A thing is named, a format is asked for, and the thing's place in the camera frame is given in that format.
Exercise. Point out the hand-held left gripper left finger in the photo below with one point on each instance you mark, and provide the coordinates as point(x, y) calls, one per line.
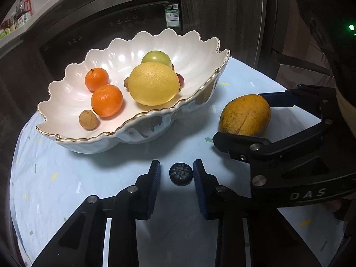
point(154, 189)

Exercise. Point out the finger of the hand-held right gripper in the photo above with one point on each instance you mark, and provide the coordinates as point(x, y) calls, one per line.
point(264, 148)
point(278, 100)

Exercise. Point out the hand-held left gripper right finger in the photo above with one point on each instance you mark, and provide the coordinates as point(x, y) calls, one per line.
point(199, 189)

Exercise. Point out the dark blueberry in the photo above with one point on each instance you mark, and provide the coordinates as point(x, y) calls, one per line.
point(180, 173)

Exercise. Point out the yellow mango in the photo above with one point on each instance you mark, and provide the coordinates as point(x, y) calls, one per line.
point(244, 114)

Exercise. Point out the brown longan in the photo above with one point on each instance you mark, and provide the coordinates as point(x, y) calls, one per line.
point(126, 83)
point(88, 119)

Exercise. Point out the large orange tangerine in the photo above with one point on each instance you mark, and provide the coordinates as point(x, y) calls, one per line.
point(107, 100)

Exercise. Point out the yellow lemon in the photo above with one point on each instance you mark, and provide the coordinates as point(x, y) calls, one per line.
point(153, 84)

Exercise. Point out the small orange tangerine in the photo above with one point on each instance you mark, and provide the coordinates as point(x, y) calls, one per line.
point(96, 79)

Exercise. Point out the white scalloped ceramic bowl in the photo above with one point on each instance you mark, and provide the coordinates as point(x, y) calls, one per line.
point(69, 89)

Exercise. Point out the person's right hand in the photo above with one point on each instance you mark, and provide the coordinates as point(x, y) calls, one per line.
point(337, 205)

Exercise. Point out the dark wood cabinet door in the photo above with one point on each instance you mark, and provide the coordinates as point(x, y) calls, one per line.
point(16, 72)
point(222, 19)

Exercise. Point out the round green fruit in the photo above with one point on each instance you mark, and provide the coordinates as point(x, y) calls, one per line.
point(155, 57)

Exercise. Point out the green and white sticker label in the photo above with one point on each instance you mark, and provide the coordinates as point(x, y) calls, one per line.
point(173, 12)

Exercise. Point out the black built-in kitchen appliance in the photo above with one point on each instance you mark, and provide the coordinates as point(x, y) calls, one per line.
point(111, 16)

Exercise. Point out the green and white jar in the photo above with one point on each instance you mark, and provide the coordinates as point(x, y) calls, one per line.
point(4, 32)

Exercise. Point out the dark soy sauce bottle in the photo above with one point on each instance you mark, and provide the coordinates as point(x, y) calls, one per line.
point(21, 15)

